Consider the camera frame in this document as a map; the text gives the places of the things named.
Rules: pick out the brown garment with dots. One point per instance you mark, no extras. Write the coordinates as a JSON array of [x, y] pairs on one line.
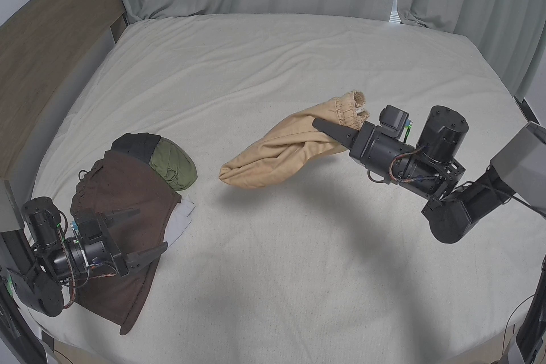
[[128, 183]]

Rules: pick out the black garment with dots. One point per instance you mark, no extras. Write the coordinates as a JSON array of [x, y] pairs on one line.
[[134, 147]]

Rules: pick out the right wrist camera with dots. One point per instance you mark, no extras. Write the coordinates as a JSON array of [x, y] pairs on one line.
[[392, 117]]

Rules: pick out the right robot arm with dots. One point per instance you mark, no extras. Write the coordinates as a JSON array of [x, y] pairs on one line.
[[443, 136]]

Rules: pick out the olive green garment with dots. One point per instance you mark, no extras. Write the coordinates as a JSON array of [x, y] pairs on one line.
[[170, 162]]

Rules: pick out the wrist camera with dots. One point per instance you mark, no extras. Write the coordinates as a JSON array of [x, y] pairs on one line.
[[392, 117], [88, 228]]

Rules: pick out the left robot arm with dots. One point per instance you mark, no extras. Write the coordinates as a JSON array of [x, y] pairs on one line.
[[38, 289]]

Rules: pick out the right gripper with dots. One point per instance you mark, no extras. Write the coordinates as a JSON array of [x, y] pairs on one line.
[[379, 153]]

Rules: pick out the tan shorts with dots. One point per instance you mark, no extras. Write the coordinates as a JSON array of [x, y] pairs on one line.
[[273, 157]]

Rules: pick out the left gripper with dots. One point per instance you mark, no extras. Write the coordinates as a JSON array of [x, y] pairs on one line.
[[91, 255]]

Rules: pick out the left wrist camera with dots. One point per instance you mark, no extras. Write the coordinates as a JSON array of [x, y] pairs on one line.
[[88, 228]]

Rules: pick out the white garment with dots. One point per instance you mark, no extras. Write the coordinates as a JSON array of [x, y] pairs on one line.
[[181, 217]]

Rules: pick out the bed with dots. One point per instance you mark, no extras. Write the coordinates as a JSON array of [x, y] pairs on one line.
[[298, 55]]

